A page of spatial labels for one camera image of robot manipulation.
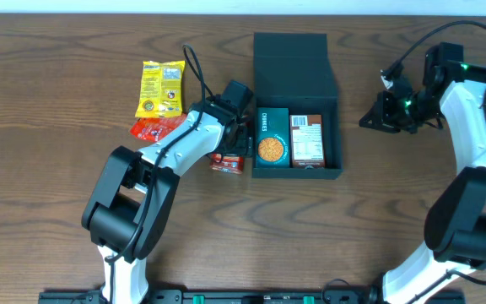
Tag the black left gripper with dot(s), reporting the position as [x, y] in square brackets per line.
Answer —
[246, 143]

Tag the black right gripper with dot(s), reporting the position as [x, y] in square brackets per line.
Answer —
[383, 111]

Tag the orange snack box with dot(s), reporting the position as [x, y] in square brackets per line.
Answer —
[227, 164]

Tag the teal cookies box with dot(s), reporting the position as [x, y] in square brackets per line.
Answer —
[272, 137]

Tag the brown snack box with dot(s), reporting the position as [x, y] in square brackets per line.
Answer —
[307, 150]

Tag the red candy bag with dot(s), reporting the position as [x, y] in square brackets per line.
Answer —
[154, 129]

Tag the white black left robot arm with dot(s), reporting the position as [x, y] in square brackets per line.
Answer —
[131, 202]

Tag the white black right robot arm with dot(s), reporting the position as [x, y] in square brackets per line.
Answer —
[454, 246]

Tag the yellow candy bag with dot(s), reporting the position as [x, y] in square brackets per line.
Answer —
[160, 90]

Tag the black open gift box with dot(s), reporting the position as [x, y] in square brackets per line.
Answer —
[293, 71]

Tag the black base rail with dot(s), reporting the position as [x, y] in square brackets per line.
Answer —
[336, 294]

